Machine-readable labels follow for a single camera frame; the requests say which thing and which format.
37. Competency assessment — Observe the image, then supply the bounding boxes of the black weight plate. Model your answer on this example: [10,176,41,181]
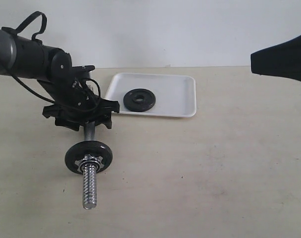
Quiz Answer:
[123,88,156,112]
[65,140,113,175]

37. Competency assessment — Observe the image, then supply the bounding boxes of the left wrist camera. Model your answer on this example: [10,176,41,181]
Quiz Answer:
[72,65,95,78]

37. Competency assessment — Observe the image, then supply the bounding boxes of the chrome star collar nut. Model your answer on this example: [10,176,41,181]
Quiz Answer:
[75,154,105,173]

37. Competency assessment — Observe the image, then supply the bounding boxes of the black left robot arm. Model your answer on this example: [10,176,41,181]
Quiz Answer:
[0,29,120,131]

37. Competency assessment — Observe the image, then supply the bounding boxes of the white plastic tray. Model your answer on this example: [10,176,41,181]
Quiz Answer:
[104,73,197,118]

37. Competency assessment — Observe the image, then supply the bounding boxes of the chrome threaded dumbbell bar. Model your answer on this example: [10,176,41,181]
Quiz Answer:
[82,122,97,210]

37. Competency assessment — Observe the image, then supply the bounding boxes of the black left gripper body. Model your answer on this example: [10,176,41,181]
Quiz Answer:
[38,67,101,117]

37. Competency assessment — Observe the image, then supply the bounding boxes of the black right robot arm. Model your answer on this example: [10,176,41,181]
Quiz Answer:
[250,35,301,82]

